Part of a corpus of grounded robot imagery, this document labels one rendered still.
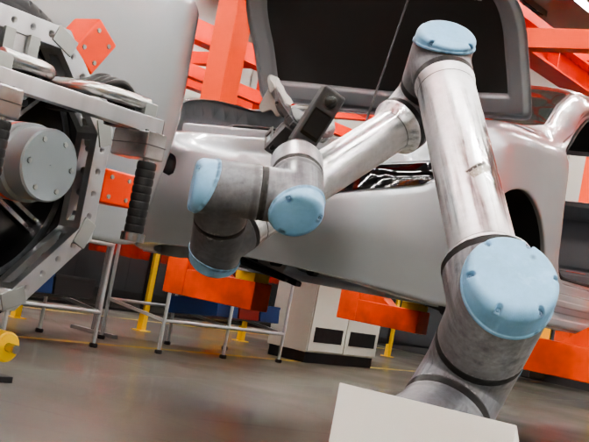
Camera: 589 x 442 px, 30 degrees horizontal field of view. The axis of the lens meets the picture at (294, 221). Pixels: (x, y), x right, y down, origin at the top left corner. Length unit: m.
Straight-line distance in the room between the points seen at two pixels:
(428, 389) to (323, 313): 8.55
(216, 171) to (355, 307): 6.35
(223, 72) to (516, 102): 2.06
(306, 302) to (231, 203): 8.47
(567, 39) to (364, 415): 6.18
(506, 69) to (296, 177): 3.55
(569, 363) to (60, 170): 3.65
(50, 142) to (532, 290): 0.85
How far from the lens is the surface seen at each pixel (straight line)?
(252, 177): 1.77
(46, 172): 1.94
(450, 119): 1.96
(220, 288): 6.33
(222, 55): 6.66
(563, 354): 5.28
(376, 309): 7.98
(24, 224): 2.25
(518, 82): 5.23
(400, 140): 2.14
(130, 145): 2.02
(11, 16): 2.07
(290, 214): 1.76
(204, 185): 1.76
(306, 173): 1.79
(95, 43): 2.20
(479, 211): 1.80
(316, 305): 10.17
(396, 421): 1.70
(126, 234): 1.99
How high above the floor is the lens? 0.74
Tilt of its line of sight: 3 degrees up
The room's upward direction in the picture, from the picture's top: 11 degrees clockwise
